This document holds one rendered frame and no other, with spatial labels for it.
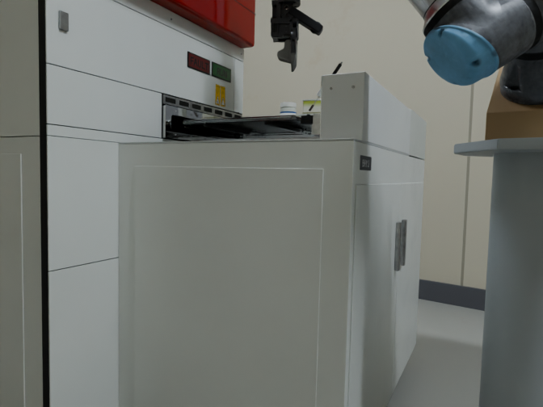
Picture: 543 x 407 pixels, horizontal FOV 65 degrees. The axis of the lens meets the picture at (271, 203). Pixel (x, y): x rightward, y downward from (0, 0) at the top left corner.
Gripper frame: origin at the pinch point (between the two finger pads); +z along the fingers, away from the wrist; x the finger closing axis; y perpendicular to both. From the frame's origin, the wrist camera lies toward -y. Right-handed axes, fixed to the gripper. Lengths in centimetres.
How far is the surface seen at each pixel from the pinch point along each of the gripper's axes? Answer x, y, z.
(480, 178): -120, -99, 37
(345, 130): 45, -14, 23
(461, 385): -19, -61, 109
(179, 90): 6.6, 34.7, 7.8
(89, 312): 40, 47, 67
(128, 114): 26, 42, 17
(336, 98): 44.0, -11.6, 15.9
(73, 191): 43, 48, 37
